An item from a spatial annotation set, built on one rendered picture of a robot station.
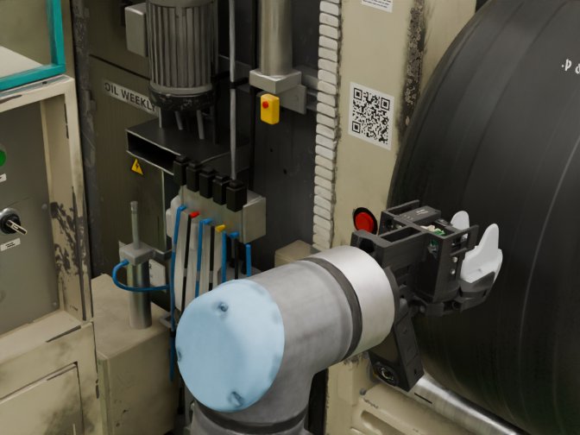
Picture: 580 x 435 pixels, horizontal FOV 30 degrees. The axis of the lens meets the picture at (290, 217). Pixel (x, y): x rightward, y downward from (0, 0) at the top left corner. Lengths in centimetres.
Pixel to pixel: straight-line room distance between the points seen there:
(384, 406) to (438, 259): 56
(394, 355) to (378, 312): 11
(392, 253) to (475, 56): 32
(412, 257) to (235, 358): 21
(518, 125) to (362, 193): 43
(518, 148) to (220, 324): 41
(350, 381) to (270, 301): 67
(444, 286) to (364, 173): 53
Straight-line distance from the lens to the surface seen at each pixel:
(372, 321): 87
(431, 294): 95
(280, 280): 83
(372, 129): 143
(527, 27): 116
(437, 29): 138
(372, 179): 146
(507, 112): 111
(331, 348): 84
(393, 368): 100
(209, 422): 86
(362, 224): 150
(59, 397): 162
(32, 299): 157
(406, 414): 147
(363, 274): 87
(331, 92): 148
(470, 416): 140
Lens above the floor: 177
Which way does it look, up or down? 28 degrees down
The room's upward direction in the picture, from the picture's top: 1 degrees clockwise
